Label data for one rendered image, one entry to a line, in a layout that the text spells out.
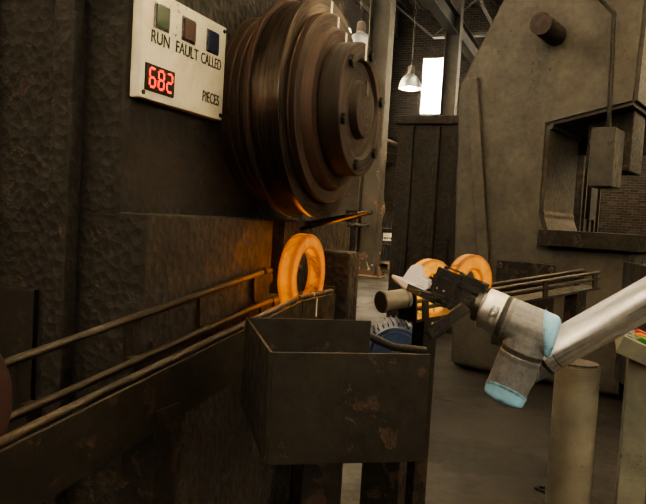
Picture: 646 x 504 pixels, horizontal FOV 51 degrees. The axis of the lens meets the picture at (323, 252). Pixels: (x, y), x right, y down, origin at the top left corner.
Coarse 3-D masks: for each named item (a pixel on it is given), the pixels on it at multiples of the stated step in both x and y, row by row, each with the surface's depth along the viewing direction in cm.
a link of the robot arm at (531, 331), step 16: (512, 304) 144; (528, 304) 145; (512, 320) 142; (528, 320) 141; (544, 320) 141; (560, 320) 142; (512, 336) 143; (528, 336) 141; (544, 336) 140; (528, 352) 141; (544, 352) 141
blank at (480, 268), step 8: (464, 256) 197; (472, 256) 197; (480, 256) 199; (456, 264) 195; (464, 264) 195; (472, 264) 197; (480, 264) 199; (488, 264) 201; (456, 272) 194; (464, 272) 195; (472, 272) 202; (480, 272) 199; (488, 272) 201; (488, 280) 201
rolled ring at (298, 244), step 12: (288, 240) 147; (300, 240) 146; (312, 240) 151; (288, 252) 144; (300, 252) 145; (312, 252) 153; (288, 264) 143; (312, 264) 156; (324, 264) 158; (288, 276) 142; (312, 276) 157; (324, 276) 158; (288, 288) 142; (312, 288) 156
